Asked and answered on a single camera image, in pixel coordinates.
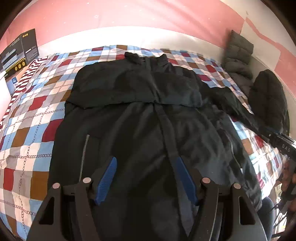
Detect black printed cardboard box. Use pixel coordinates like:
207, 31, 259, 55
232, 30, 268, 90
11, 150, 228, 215
1, 29, 39, 78

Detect blue orange box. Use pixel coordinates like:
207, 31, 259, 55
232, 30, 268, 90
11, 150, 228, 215
6, 66, 28, 96

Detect black puffer jacket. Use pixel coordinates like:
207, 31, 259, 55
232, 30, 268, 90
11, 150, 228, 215
248, 69, 290, 136

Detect person's right hand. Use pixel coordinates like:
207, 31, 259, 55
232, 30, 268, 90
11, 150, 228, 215
281, 159, 295, 192

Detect large black jacket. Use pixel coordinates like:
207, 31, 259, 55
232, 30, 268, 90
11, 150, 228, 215
47, 52, 271, 241

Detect checkered bed sheet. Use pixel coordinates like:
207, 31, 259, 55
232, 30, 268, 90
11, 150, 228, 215
0, 44, 290, 239

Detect grey quilted puffer garment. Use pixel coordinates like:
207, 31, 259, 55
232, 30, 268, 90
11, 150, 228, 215
222, 30, 254, 97

